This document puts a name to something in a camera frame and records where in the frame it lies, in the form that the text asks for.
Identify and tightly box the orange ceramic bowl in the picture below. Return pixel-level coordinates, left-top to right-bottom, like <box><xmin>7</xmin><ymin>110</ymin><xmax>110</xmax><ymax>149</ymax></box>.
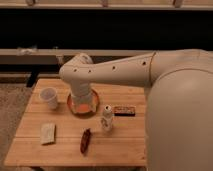
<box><xmin>67</xmin><ymin>90</ymin><xmax>99</xmax><ymax>117</ymax></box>

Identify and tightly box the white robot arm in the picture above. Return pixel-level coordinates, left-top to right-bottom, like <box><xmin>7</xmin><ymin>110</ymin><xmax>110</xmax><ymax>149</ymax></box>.
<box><xmin>60</xmin><ymin>49</ymin><xmax>213</xmax><ymax>171</ymax></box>

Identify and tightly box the small white bottle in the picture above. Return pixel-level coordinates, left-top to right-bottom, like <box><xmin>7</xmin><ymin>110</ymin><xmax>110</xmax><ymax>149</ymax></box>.
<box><xmin>101</xmin><ymin>105</ymin><xmax>113</xmax><ymax>132</ymax></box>

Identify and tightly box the brown snack bar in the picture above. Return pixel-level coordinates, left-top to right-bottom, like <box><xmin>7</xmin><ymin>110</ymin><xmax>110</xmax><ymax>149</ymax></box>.
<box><xmin>114</xmin><ymin>106</ymin><xmax>135</xmax><ymax>116</ymax></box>

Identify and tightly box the white paper cup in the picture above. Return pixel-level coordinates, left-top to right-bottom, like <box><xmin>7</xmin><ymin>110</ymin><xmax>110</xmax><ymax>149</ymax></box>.
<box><xmin>39</xmin><ymin>87</ymin><xmax>58</xmax><ymax>110</ymax></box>

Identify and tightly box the long wooden bench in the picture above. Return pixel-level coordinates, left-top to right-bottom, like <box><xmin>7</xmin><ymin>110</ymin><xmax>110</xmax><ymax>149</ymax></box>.
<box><xmin>0</xmin><ymin>49</ymin><xmax>148</xmax><ymax>87</ymax></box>

